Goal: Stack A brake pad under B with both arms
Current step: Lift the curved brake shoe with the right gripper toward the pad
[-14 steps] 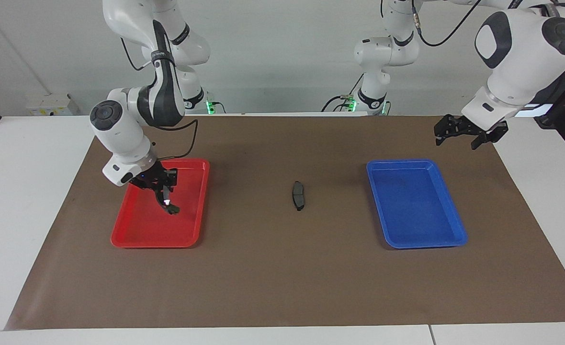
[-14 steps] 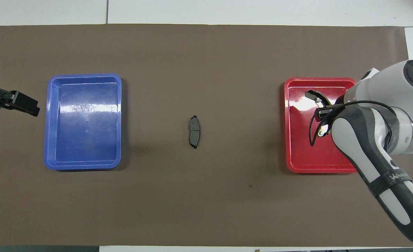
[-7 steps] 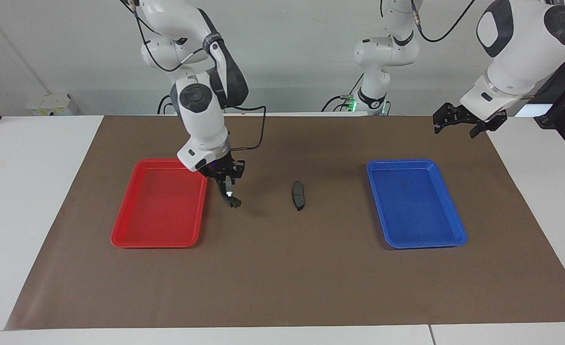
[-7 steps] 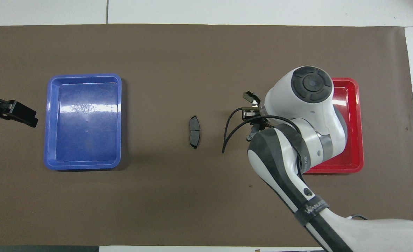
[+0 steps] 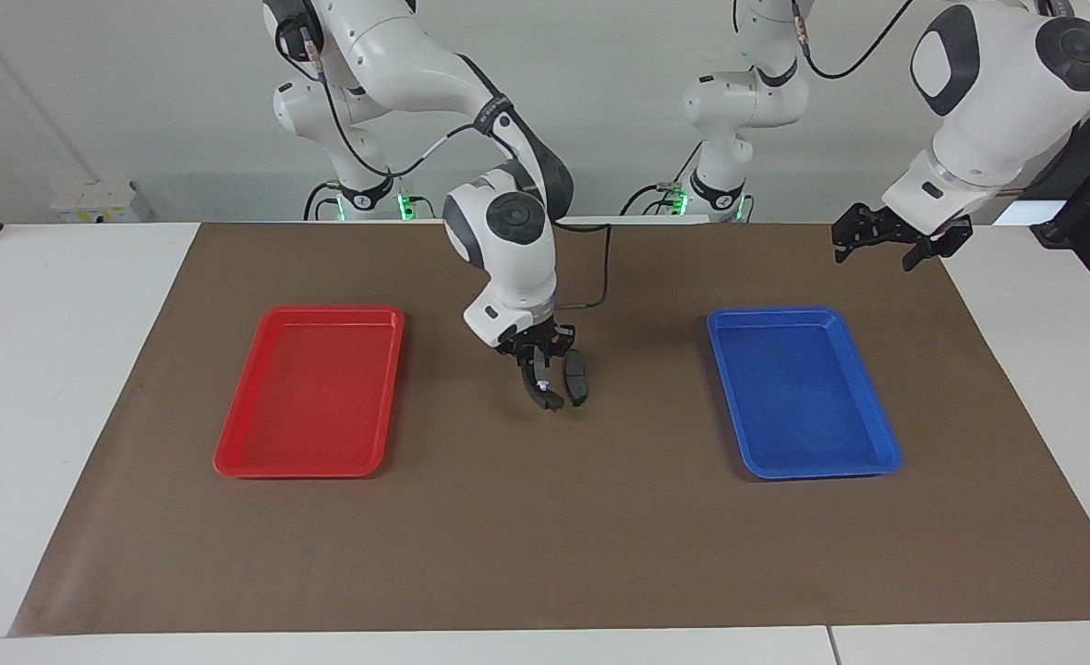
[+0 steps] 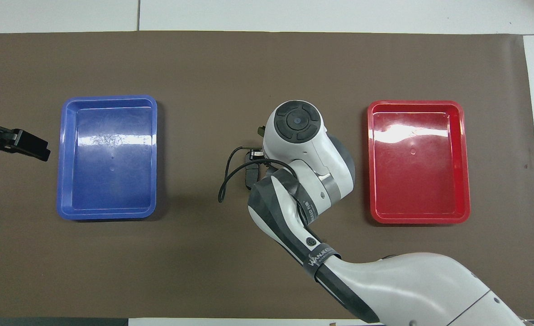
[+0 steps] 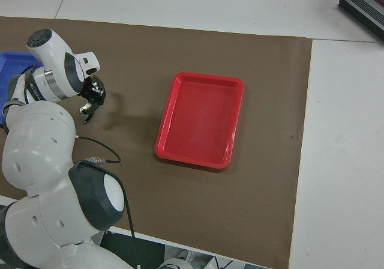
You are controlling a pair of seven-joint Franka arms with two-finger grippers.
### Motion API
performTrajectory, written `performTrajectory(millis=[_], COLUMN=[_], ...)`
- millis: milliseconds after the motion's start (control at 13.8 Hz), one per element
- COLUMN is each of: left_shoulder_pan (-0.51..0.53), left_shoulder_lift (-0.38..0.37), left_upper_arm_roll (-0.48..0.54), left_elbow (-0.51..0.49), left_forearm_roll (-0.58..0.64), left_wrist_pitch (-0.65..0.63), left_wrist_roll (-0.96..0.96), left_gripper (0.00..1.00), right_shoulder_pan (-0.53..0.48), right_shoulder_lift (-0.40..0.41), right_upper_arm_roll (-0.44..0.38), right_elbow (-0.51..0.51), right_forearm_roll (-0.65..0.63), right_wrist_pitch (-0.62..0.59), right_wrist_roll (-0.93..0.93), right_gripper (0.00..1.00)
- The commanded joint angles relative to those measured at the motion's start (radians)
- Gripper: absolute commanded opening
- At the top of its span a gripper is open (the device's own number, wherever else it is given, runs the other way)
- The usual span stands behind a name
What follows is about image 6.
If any blue plastic tray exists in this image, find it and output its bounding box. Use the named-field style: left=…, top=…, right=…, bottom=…
left=57, top=95, right=158, bottom=221

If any brown table mat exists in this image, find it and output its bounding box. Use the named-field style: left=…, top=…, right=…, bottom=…
left=0, top=31, right=534, bottom=320

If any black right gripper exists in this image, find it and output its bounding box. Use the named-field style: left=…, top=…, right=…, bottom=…
left=245, top=154, right=261, bottom=191

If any red plastic tray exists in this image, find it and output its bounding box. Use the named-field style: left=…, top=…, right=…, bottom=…
left=367, top=100, right=471, bottom=225

